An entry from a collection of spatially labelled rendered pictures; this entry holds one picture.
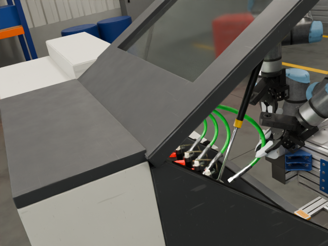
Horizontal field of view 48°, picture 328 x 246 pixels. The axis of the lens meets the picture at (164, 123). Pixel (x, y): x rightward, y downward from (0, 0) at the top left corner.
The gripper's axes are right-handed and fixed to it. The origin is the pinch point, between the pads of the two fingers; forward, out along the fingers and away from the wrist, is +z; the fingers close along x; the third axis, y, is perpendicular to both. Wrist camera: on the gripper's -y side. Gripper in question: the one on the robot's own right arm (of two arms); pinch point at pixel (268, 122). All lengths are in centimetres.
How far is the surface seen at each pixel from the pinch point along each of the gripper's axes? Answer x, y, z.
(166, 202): -35, -58, -12
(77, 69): 35, -59, -30
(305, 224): -34.8, -15.8, 16.9
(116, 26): 470, 89, 28
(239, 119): -32, -35, -24
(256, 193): 1.4, -6.3, 31.1
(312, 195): 73, 97, 124
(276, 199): -9.2, -5.2, 28.3
